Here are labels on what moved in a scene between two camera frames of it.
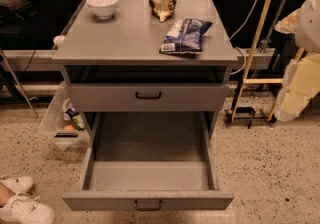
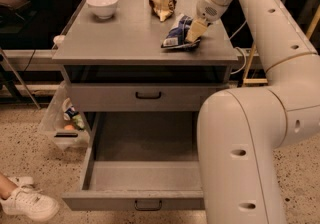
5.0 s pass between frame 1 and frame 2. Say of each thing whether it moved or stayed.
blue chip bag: moved
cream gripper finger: moved
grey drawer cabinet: stayed
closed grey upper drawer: stayed
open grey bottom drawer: stayed
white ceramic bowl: stayed
